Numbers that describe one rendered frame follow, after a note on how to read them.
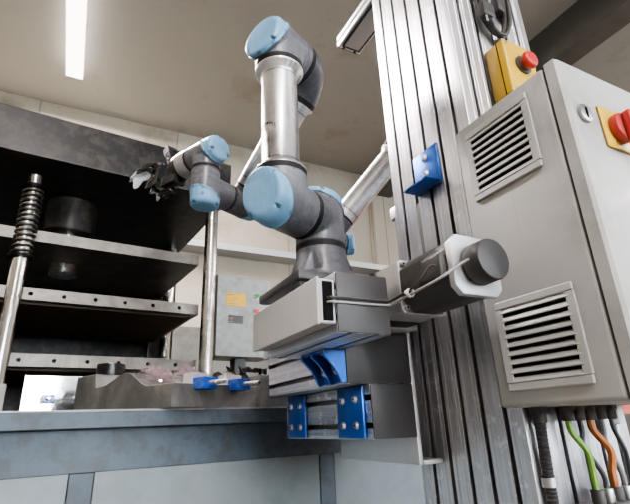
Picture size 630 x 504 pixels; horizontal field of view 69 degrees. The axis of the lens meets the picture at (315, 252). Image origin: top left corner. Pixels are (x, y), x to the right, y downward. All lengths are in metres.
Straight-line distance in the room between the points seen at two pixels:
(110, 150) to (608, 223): 1.97
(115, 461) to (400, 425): 0.67
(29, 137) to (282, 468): 1.61
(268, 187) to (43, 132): 1.45
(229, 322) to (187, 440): 1.12
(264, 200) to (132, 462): 0.67
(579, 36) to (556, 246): 3.48
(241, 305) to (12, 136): 1.20
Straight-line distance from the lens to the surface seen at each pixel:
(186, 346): 4.23
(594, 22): 4.09
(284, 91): 1.11
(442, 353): 0.90
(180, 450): 1.26
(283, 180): 0.94
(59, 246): 2.21
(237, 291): 2.36
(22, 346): 2.86
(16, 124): 2.26
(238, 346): 2.31
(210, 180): 1.21
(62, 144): 2.24
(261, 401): 1.36
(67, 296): 2.10
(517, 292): 0.73
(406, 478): 1.64
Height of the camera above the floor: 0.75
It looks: 21 degrees up
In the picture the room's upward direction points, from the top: 2 degrees counter-clockwise
